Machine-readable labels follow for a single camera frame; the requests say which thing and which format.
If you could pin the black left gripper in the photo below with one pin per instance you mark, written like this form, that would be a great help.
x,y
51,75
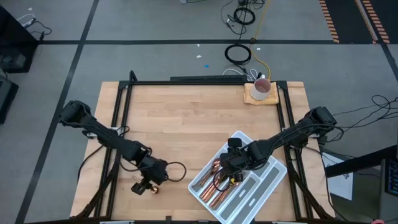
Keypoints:
x,y
157,170

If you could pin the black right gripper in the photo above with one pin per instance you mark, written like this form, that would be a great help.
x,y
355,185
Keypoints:
x,y
237,159

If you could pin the copper knife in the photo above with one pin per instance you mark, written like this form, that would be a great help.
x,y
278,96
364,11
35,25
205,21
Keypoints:
x,y
206,193
217,179
211,190

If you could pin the white cutlery tray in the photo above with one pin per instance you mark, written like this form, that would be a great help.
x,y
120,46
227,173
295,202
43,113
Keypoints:
x,y
264,183

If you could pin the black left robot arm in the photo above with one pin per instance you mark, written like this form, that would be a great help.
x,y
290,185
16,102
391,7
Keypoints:
x,y
93,127

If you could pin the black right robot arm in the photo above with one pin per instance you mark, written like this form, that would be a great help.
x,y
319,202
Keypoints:
x,y
298,130

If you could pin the pink white cup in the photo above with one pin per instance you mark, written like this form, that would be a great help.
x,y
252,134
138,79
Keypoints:
x,y
256,93

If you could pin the beige wooden board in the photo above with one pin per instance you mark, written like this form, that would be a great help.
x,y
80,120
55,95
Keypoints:
x,y
273,96

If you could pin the white paper sheet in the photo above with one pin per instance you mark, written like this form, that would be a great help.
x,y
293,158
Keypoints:
x,y
340,186

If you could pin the black desk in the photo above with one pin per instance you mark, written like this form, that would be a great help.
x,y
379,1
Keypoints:
x,y
357,161

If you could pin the red object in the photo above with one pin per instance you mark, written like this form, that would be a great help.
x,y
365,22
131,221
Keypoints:
x,y
377,221

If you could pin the dark monitor screen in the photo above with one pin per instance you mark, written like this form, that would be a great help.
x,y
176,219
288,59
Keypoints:
x,y
392,177

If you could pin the black equipment box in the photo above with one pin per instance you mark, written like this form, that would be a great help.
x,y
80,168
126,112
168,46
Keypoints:
x,y
6,99

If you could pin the black mat orange stripes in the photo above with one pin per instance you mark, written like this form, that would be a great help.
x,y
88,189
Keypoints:
x,y
348,18

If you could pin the black side table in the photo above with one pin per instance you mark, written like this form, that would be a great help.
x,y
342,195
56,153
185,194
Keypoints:
x,y
12,37

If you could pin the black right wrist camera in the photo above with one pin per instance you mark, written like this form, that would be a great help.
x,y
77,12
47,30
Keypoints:
x,y
234,142

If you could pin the table-level camera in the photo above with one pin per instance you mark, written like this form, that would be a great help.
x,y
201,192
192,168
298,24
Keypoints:
x,y
168,218

